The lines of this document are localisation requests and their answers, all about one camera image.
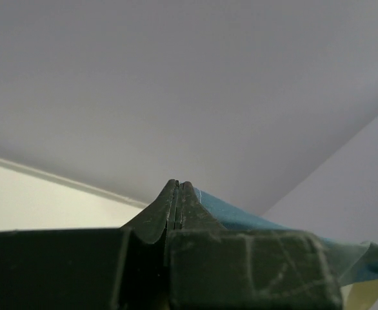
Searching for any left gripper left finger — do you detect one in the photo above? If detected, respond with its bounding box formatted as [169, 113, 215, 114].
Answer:
[0, 180, 179, 309]

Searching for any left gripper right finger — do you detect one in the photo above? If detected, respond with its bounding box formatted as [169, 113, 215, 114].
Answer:
[166, 182, 343, 309]

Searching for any blue and tan placemat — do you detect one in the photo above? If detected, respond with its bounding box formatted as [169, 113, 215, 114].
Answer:
[194, 189, 378, 310]

